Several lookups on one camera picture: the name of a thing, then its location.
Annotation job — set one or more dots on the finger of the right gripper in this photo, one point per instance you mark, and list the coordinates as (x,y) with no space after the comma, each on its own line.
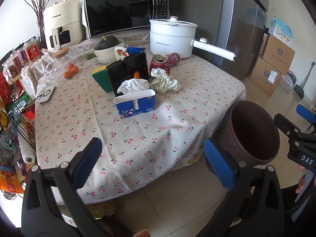
(306,114)
(286,126)

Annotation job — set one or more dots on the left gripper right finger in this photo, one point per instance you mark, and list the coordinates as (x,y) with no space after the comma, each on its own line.
(253,205)

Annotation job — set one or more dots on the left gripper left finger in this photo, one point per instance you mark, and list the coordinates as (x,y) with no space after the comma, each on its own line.
(41,215)

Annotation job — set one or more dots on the beige paper napkin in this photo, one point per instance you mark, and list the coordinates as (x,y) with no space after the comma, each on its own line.
(163,83)

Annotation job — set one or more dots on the red milk drink can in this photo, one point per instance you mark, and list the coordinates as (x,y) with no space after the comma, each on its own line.
(173,59)

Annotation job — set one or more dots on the yellow green sponge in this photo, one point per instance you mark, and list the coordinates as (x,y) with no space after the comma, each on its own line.
(101,77)

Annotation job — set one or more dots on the crushed red soda can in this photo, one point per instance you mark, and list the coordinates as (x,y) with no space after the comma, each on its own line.
(160,61)

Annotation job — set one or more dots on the black plastic food tray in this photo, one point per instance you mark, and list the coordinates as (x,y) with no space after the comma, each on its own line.
(125,69)

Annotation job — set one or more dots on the orange peel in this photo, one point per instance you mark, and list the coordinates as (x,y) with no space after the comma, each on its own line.
(136,75)

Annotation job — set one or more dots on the nut snack wrapper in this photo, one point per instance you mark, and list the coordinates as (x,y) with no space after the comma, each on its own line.
(121,53)

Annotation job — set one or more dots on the blue biscuit box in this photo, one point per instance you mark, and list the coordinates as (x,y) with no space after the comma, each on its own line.
(135,50)

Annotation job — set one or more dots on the white tissue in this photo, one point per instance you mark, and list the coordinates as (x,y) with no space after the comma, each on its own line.
(133,85)

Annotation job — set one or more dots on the brown plastic trash bin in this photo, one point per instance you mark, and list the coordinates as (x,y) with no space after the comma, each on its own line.
(248,133)

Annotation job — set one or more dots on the person's right hand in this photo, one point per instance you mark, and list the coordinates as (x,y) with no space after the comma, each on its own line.
(301,182)

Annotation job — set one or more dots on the lower cardboard box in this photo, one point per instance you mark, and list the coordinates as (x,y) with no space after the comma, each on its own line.
(265,76)

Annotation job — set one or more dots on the cardboard box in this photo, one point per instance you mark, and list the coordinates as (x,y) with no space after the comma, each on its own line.
(277,54)
(265,76)

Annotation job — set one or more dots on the white paper towel roll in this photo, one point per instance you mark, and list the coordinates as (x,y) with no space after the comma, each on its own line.
(27,152)

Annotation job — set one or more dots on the upper cardboard box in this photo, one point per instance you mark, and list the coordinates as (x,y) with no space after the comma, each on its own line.
(277,54)

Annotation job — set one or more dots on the blue white carton box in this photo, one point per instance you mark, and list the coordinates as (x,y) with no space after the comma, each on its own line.
(280,30)

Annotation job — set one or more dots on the grey steel refrigerator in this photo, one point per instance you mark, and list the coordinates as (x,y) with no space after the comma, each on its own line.
(235,25)

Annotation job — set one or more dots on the orange tangerine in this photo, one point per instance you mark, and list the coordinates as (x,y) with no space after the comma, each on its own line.
(70,66)
(68,75)
(75,70)

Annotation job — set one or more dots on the cherry print tablecloth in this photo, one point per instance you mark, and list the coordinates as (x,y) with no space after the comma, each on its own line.
(138,149)

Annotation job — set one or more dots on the glass jar with wooden lid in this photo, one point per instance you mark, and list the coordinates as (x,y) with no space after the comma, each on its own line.
(59,63)

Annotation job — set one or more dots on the white electric cooking pot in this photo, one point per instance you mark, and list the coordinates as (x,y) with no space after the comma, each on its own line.
(176,36)

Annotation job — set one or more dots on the stacked white plates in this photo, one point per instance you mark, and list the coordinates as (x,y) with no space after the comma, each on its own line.
(106,60)

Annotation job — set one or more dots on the red label jar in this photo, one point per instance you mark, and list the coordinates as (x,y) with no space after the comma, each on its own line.
(32,50)

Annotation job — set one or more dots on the dark green pumpkin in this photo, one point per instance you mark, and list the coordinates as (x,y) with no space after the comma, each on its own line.
(107,42)

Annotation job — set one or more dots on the cream air fryer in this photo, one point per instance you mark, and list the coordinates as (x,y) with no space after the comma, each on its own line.
(63,24)

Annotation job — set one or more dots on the black microwave oven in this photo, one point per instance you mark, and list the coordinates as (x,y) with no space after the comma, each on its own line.
(107,16)

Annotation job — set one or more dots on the dried branches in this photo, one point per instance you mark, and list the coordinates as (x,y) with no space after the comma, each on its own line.
(39,6)

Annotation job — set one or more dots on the dustpan with handle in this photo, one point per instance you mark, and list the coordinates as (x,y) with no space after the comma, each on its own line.
(299,89)

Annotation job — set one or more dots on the black wire rack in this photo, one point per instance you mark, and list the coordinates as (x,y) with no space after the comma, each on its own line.
(13,122)

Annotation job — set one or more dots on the white wireless charger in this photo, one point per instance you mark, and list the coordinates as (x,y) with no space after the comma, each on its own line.
(47,95)

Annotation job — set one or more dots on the cream handled baking dish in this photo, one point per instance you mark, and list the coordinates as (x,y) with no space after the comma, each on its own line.
(92,55)

